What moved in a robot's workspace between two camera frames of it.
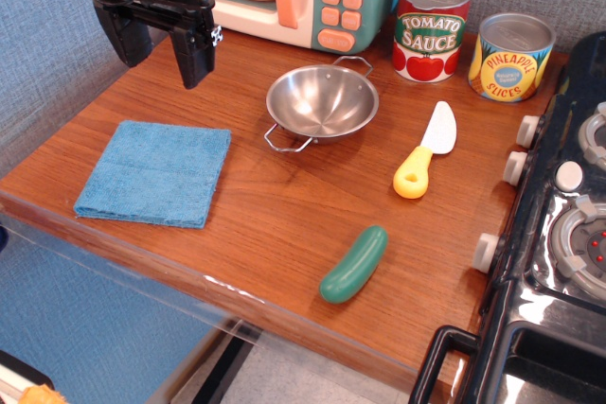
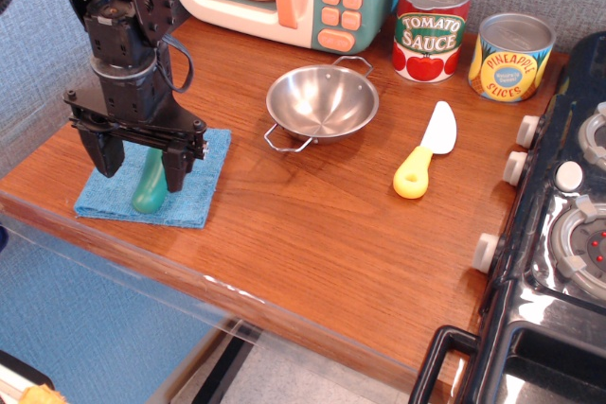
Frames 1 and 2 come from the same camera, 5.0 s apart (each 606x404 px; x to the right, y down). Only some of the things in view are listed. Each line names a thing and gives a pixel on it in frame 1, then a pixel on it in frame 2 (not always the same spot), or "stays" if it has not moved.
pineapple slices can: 511,57 stays
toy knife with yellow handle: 412,178 stays
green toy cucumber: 359,267 → 151,188
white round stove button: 568,176 stays
